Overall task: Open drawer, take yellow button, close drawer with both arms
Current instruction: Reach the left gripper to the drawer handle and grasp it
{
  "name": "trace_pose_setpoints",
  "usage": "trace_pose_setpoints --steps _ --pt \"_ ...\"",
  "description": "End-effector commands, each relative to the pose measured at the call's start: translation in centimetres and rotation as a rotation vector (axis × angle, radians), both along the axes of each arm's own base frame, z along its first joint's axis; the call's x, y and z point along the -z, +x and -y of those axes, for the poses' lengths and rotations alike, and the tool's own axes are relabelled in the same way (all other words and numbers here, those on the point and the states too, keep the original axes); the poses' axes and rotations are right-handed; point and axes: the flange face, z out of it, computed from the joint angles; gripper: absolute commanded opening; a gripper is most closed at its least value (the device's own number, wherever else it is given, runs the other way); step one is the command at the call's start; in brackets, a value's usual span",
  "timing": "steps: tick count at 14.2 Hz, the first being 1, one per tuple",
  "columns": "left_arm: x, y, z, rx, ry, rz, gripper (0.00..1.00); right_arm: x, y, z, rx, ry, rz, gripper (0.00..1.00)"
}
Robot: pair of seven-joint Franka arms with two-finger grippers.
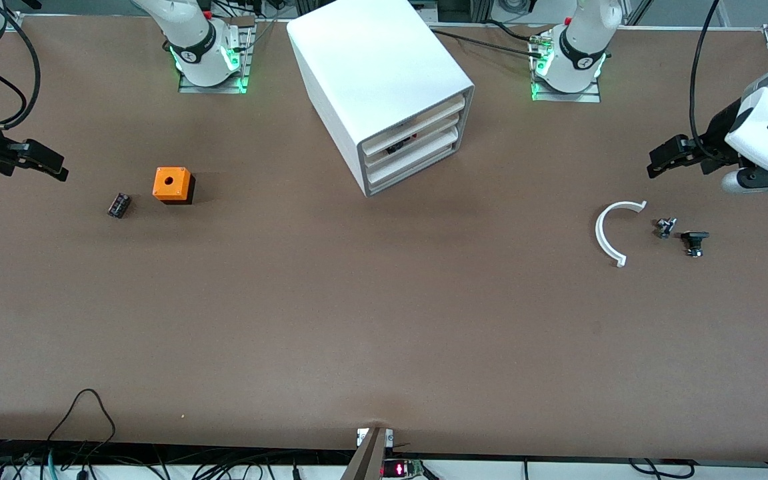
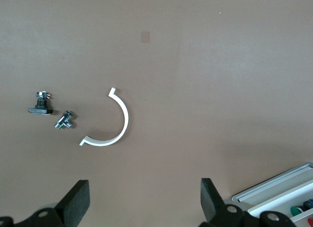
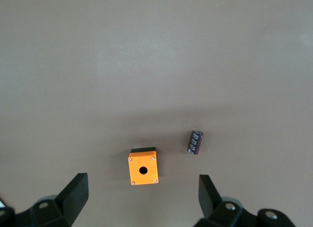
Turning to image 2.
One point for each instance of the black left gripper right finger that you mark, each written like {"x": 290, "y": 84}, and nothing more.
{"x": 211, "y": 202}

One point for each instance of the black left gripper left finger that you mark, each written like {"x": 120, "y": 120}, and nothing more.
{"x": 73, "y": 202}

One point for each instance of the white plastic drawer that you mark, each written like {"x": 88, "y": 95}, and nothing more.
{"x": 269, "y": 204}

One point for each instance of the white drawer cabinet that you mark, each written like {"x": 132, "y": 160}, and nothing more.
{"x": 269, "y": 185}

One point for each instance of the green push button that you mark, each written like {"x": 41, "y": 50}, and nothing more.
{"x": 296, "y": 211}

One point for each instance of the red push button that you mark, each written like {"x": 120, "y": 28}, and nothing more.
{"x": 311, "y": 222}

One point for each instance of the small metal fitting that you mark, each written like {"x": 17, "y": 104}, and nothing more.
{"x": 64, "y": 119}

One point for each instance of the black switch component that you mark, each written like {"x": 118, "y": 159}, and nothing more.
{"x": 40, "y": 110}

